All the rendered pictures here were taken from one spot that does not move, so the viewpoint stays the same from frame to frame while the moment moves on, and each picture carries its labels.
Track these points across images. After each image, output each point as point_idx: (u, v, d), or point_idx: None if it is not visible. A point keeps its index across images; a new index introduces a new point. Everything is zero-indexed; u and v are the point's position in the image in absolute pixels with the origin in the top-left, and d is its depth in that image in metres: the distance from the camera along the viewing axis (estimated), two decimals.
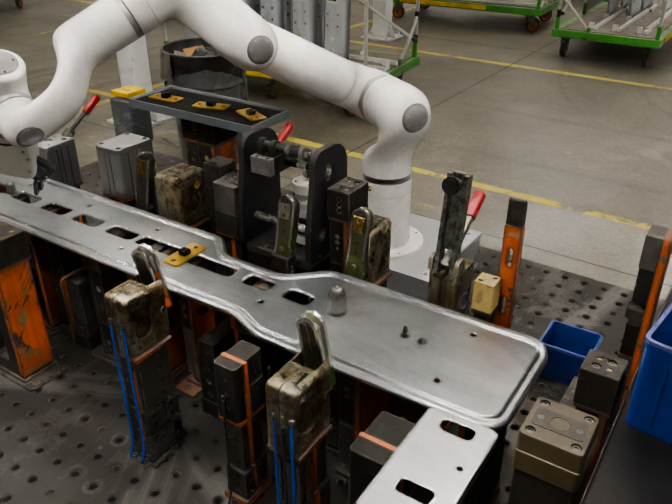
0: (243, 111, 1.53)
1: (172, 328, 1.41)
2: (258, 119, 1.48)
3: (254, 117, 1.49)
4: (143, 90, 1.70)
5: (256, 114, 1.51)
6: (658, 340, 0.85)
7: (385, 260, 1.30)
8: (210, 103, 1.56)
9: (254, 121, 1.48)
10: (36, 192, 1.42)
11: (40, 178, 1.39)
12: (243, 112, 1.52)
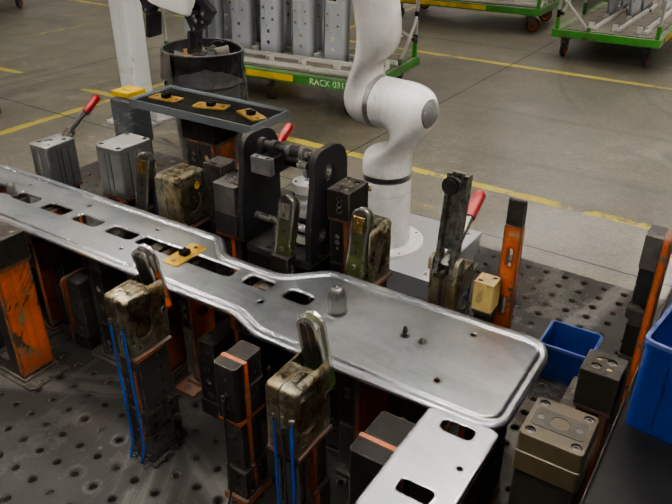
0: (243, 111, 1.53)
1: (172, 328, 1.41)
2: (258, 119, 1.48)
3: (254, 117, 1.49)
4: (143, 90, 1.70)
5: (256, 114, 1.51)
6: (658, 340, 0.85)
7: (385, 260, 1.30)
8: (210, 103, 1.56)
9: (254, 121, 1.48)
10: (159, 26, 1.20)
11: None
12: (243, 112, 1.52)
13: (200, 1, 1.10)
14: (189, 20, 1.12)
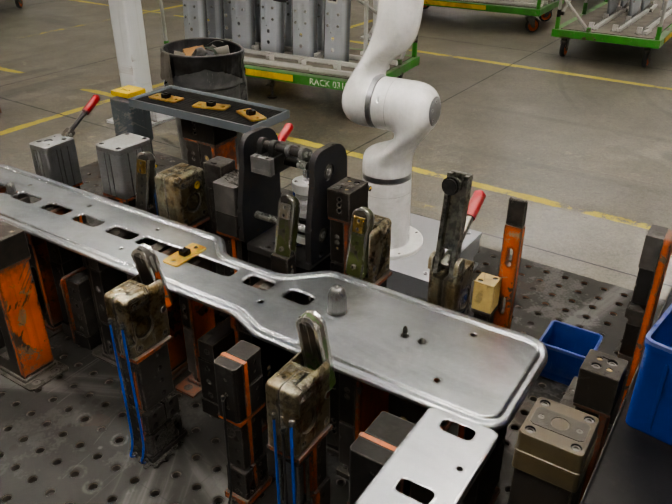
0: (243, 111, 1.53)
1: (172, 328, 1.41)
2: (258, 119, 1.48)
3: (254, 117, 1.49)
4: (143, 90, 1.70)
5: (256, 114, 1.51)
6: (658, 340, 0.85)
7: (385, 260, 1.30)
8: (210, 103, 1.56)
9: (254, 121, 1.48)
10: None
11: None
12: (243, 112, 1.52)
13: None
14: None
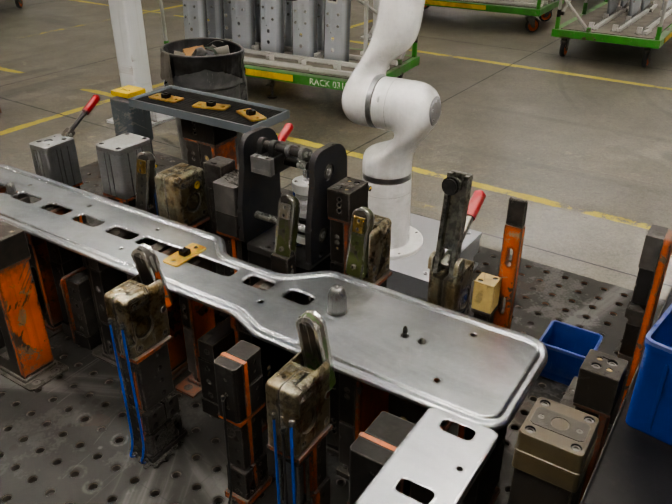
0: (243, 111, 1.53)
1: (172, 328, 1.41)
2: (258, 119, 1.48)
3: (254, 117, 1.49)
4: (143, 90, 1.70)
5: (256, 114, 1.51)
6: (658, 340, 0.85)
7: (385, 260, 1.30)
8: (210, 103, 1.56)
9: (254, 121, 1.48)
10: None
11: None
12: (243, 112, 1.52)
13: None
14: None
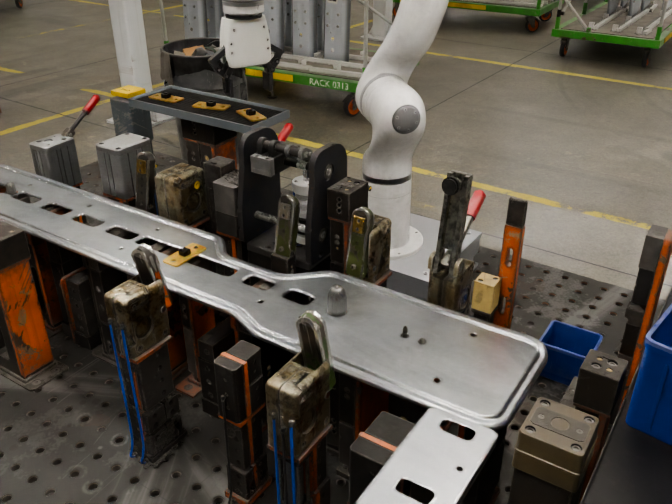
0: (243, 111, 1.53)
1: (172, 328, 1.41)
2: (258, 119, 1.48)
3: (254, 117, 1.49)
4: (143, 90, 1.70)
5: (256, 114, 1.51)
6: (658, 340, 0.85)
7: (385, 260, 1.30)
8: (210, 103, 1.56)
9: (254, 121, 1.48)
10: (225, 89, 1.47)
11: (221, 71, 1.45)
12: (243, 112, 1.52)
13: (273, 47, 1.47)
14: (269, 65, 1.47)
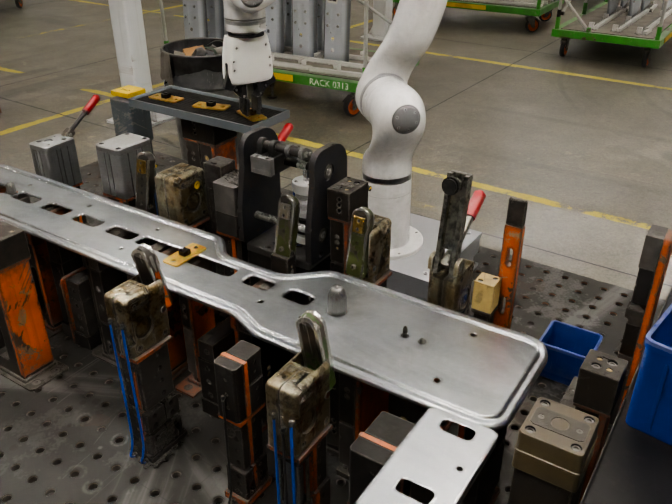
0: None
1: (172, 328, 1.41)
2: (259, 119, 1.48)
3: (254, 117, 1.49)
4: (143, 90, 1.70)
5: (257, 114, 1.51)
6: (658, 340, 0.85)
7: (385, 260, 1.30)
8: (210, 103, 1.56)
9: (255, 121, 1.48)
10: (241, 107, 1.51)
11: (237, 92, 1.49)
12: None
13: (269, 70, 1.49)
14: (260, 87, 1.48)
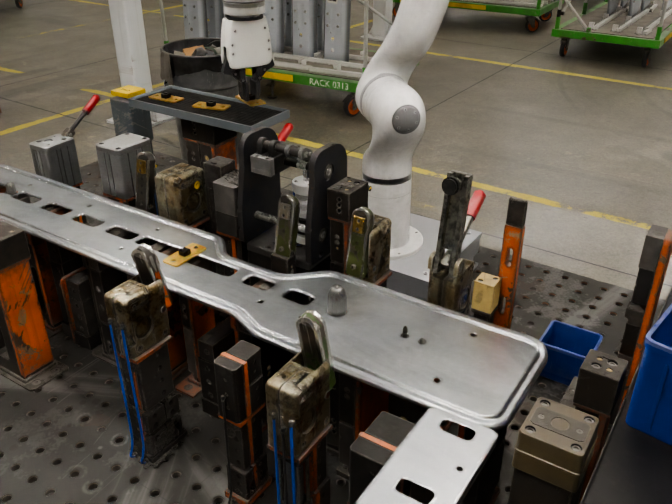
0: None
1: (172, 328, 1.41)
2: (257, 104, 1.46)
3: (253, 102, 1.48)
4: (143, 90, 1.70)
5: (255, 99, 1.49)
6: (658, 340, 0.85)
7: (385, 260, 1.30)
8: (210, 103, 1.56)
9: (253, 106, 1.46)
10: (240, 92, 1.50)
11: (236, 77, 1.47)
12: None
13: (268, 55, 1.47)
14: (259, 71, 1.47)
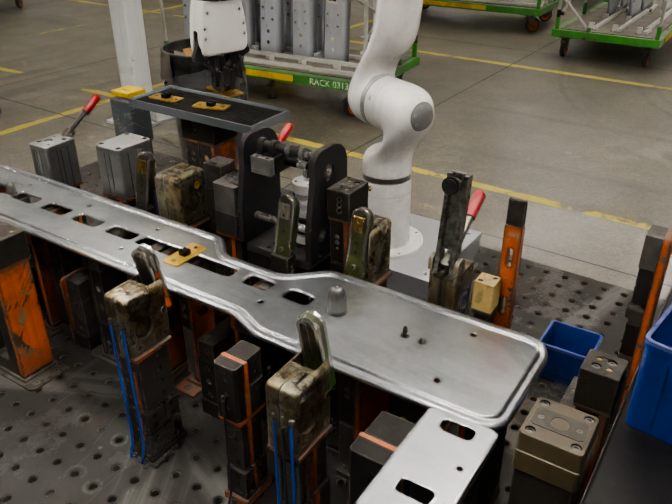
0: None
1: (172, 328, 1.41)
2: (234, 94, 1.31)
3: (229, 93, 1.32)
4: (143, 90, 1.70)
5: (230, 89, 1.34)
6: (658, 340, 0.85)
7: (385, 260, 1.30)
8: (210, 103, 1.56)
9: (230, 97, 1.31)
10: (213, 82, 1.34)
11: (208, 65, 1.31)
12: None
13: (242, 39, 1.32)
14: (234, 58, 1.31)
